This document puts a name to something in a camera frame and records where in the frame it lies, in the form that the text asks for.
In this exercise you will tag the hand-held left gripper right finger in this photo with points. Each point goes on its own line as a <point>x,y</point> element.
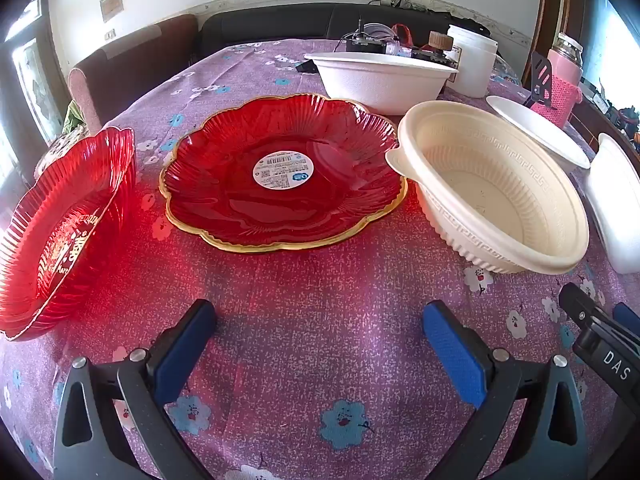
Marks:
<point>455,355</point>

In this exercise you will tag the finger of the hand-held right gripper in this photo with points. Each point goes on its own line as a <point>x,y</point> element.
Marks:
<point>630,317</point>
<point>600,355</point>

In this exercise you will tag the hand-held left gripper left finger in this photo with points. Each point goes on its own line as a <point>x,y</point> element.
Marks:
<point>185,350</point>

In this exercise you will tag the red plate white sticker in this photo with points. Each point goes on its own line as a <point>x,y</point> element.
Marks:
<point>225,200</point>

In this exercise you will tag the beige ribbed plastic bowl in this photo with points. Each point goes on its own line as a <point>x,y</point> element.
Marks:
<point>500,200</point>

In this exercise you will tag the red deep plate gold lettering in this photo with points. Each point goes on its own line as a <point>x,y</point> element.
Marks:
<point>50,260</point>

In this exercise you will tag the large white foam bowl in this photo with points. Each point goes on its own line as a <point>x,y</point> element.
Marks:
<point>380,85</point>

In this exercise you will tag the purple floral tablecloth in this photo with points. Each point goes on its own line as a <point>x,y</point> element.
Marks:
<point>320,300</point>

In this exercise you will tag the brown wooden cabinet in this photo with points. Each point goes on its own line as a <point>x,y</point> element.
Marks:
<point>595,120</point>

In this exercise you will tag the patterned seat cushion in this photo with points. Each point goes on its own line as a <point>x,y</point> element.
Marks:
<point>60,152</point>

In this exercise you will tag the pink thermos with knit sleeve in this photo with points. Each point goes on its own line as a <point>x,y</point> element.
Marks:
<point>562,90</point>

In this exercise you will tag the green cloth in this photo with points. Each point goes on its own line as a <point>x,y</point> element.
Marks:
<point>74,117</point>

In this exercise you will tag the black phone stand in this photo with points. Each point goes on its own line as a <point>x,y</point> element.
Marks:
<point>537,67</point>

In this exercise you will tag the window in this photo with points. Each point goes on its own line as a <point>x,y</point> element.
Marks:
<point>615,35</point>

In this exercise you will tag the brown armchair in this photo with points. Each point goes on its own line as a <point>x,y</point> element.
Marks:
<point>130,70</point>

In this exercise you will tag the white plastic jar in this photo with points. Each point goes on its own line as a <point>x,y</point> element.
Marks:
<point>472,65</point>

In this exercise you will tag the wooden glass door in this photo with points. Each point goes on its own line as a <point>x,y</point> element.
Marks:
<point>30,85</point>

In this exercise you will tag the black power adapter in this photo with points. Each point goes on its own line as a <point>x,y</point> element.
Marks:
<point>305,66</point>

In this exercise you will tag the dark jar with cork lid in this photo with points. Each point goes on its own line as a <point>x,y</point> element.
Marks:
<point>440,42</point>

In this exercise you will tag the red plastic bag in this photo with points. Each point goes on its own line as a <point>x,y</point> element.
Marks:
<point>402,35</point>

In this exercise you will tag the clear plastic lid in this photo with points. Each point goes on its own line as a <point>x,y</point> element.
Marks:
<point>380,30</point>

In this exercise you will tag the black sofa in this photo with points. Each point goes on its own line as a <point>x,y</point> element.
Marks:
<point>275,22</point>

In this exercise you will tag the wall switch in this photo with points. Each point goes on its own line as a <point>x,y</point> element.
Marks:
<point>110,34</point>

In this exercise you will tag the small wall plaque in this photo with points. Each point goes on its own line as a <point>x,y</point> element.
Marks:
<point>111,5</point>

